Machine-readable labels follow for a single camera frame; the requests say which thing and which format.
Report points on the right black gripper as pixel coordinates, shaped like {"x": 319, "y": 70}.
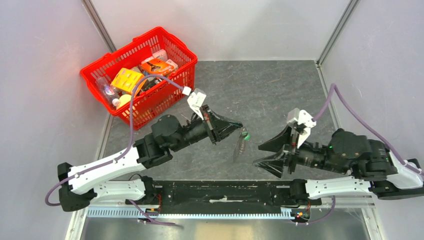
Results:
{"x": 273, "y": 164}

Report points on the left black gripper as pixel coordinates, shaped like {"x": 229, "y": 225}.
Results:
{"x": 219, "y": 128}

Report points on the green key tag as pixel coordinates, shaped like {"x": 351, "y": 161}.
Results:
{"x": 245, "y": 135}

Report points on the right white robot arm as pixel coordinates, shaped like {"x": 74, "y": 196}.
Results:
{"x": 366, "y": 166}

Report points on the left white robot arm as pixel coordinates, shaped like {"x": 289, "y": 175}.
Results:
{"x": 83, "y": 185}

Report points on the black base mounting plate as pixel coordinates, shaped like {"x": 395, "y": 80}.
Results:
{"x": 225, "y": 196}

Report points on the red plastic shopping basket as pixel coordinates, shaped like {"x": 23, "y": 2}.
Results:
{"x": 160, "y": 97}

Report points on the white small box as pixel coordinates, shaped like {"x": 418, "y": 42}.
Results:
{"x": 160, "y": 54}

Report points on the yellow round ball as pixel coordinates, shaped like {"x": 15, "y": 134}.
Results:
{"x": 123, "y": 100}

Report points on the yellow orange carton box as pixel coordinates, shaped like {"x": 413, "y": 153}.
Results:
{"x": 126, "y": 80}

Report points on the clear plastic bottle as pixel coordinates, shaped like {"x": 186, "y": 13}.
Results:
{"x": 107, "y": 91}

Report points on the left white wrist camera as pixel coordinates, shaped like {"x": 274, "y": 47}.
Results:
{"x": 195, "y": 101}

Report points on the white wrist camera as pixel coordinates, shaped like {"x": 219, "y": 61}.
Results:
{"x": 302, "y": 122}
{"x": 195, "y": 101}

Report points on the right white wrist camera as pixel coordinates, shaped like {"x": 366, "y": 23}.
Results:
{"x": 302, "y": 122}

